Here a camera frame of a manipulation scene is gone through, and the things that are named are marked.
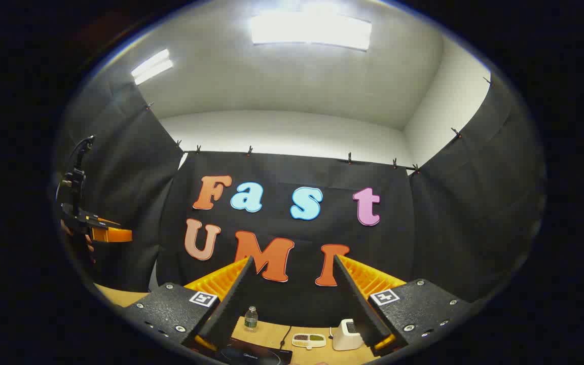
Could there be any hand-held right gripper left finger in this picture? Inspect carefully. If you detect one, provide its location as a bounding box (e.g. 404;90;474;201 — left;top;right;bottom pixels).
120;256;257;355

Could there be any white divided dish of beans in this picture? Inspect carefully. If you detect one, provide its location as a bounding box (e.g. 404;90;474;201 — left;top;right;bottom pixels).
292;333;327;350

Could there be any black induction cooktop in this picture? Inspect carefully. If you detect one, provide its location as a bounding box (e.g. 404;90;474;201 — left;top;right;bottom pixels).
216;337;293;365

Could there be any small ceiling light panel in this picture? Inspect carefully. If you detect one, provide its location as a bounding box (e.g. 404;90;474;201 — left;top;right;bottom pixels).
131;49;174;85

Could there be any large ceiling light panel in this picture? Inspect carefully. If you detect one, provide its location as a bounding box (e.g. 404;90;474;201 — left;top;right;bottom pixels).
249;10;374;51

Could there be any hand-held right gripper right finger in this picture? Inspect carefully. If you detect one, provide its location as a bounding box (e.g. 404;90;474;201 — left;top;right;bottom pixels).
333;253;472;358

